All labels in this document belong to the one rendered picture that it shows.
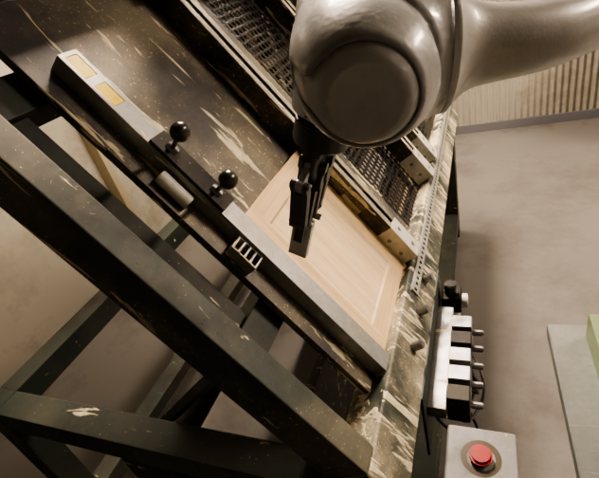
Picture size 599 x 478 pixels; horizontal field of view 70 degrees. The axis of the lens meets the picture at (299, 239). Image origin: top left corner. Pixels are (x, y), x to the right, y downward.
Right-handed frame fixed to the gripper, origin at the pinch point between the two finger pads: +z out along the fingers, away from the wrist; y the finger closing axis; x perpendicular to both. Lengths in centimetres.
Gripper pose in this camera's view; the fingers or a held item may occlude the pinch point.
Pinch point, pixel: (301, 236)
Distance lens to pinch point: 66.9
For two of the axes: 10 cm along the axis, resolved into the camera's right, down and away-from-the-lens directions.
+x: 9.1, 3.6, -2.1
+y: -3.8, 5.6, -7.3
